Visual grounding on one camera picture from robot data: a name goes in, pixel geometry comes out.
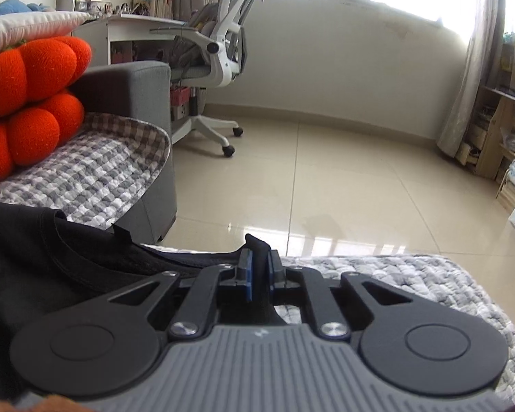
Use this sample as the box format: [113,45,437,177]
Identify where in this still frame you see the white office chair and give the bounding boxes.
[150,0,267,157]

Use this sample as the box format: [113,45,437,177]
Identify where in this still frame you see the red flower-shaped cushion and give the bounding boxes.
[0,35,93,187]

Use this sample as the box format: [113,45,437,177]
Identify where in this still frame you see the white desk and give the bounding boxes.
[71,13,190,69]

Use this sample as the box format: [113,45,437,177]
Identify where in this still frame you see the blue plush toy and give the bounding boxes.
[0,0,56,20]

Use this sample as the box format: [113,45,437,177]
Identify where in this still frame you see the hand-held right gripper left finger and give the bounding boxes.
[94,251,254,335]

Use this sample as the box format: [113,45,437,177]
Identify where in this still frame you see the black t-shirt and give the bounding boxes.
[0,201,303,400]

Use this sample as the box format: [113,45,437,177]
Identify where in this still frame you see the wooden shelf desk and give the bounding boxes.
[455,30,515,215]

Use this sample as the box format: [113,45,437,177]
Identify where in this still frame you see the upright books on desk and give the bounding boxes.
[133,0,174,20]

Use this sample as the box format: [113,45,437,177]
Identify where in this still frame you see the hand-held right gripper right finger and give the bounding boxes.
[268,251,416,339]

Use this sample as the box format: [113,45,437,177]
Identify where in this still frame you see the grey checkered quilt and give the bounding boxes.
[0,112,515,404]

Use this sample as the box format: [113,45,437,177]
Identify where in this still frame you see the white pillow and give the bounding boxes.
[0,11,91,63]

